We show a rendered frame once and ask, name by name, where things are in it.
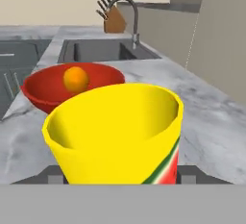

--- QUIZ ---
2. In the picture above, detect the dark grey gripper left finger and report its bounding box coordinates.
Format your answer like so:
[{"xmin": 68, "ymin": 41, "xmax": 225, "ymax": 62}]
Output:
[{"xmin": 11, "ymin": 164, "xmax": 69, "ymax": 186}]

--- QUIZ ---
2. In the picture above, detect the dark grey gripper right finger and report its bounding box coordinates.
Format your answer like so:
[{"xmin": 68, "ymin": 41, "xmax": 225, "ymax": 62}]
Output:
[{"xmin": 176, "ymin": 164, "xmax": 234, "ymax": 186}]

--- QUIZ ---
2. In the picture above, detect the yellow cup with watermelon print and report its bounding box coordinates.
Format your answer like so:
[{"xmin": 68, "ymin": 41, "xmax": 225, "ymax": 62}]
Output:
[{"xmin": 41, "ymin": 82, "xmax": 185, "ymax": 186}]

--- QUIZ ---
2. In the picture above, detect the red bowl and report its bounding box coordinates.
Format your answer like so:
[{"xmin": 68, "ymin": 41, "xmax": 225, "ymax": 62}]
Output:
[{"xmin": 20, "ymin": 62, "xmax": 126, "ymax": 115}]

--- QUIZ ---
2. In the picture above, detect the orange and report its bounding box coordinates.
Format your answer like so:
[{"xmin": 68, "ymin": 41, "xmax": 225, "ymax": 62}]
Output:
[{"xmin": 62, "ymin": 65, "xmax": 90, "ymax": 94}]

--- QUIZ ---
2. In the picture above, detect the grey sink basin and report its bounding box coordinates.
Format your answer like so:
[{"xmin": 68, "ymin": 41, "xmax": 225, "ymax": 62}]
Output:
[{"xmin": 57, "ymin": 37, "xmax": 162, "ymax": 64}]

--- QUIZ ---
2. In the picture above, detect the dark grey drawer front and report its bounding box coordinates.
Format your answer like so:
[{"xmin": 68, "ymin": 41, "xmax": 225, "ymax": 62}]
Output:
[{"xmin": 0, "ymin": 38, "xmax": 53, "ymax": 68}]

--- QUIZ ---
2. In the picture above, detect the grey curved tap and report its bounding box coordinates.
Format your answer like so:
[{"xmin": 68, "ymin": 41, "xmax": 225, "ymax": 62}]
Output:
[{"xmin": 108, "ymin": 0, "xmax": 141, "ymax": 50}]

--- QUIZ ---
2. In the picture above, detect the wooden knife block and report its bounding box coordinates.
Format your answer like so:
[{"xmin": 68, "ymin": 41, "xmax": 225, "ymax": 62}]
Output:
[{"xmin": 95, "ymin": 0, "xmax": 128, "ymax": 35}]

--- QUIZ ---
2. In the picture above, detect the silver cupboard door handle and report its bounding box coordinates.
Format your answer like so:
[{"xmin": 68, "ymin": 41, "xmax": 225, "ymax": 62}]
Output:
[
  {"xmin": 12, "ymin": 71, "xmax": 23, "ymax": 91},
  {"xmin": 3, "ymin": 72, "xmax": 15, "ymax": 100}
]

